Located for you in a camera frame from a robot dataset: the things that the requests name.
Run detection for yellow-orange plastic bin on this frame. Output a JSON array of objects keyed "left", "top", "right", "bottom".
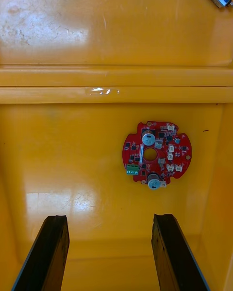
[
  {"left": 0, "top": 86, "right": 233, "bottom": 291},
  {"left": 0, "top": 0, "right": 233, "bottom": 87}
]

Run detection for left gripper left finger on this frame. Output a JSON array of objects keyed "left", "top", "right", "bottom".
[{"left": 12, "top": 214, "right": 70, "bottom": 291}]

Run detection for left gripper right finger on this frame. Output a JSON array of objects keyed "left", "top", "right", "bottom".
[{"left": 151, "top": 213, "right": 211, "bottom": 291}]

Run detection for round red circuit board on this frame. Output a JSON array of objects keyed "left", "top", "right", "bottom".
[{"left": 122, "top": 120, "right": 193, "bottom": 191}]

